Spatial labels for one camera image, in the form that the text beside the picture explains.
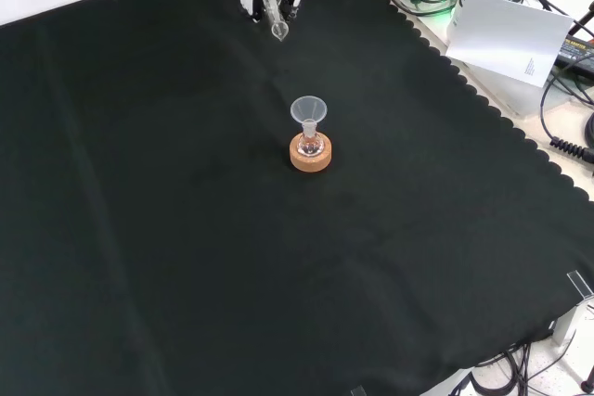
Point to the clear graduated cylinder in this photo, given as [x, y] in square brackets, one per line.
[278, 25]

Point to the clear round-bottom flask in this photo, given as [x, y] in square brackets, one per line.
[310, 146]

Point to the clear plastic funnel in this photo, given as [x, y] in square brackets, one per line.
[308, 111]

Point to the pale board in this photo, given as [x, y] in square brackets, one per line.
[506, 34]

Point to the black cloth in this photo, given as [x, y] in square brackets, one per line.
[185, 229]

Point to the black tripod leg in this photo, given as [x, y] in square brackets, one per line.
[582, 20]

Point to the black power adapter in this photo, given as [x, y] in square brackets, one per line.
[577, 50]

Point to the clear tape piece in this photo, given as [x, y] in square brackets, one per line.
[581, 284]
[358, 391]

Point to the white metal bracket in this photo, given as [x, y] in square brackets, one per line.
[573, 322]

